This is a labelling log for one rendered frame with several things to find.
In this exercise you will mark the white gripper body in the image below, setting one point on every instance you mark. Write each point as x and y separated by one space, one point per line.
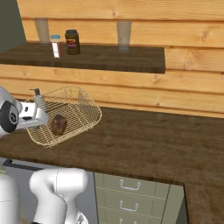
40 116

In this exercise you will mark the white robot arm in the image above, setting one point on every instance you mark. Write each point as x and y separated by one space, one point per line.
58 189

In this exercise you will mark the pale green drawer cabinet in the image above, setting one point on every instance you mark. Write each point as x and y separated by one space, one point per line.
175 204

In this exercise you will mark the dark jar with red label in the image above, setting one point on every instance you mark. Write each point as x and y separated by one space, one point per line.
72 42

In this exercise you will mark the pale green drawer front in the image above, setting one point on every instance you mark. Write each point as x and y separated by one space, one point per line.
151 188
148 205
148 219

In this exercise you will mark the grey shelf bracket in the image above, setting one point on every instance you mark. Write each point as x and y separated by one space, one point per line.
124 35
42 30

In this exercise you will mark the dark wooden wall shelf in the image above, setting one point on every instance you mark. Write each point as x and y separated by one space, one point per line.
116 59

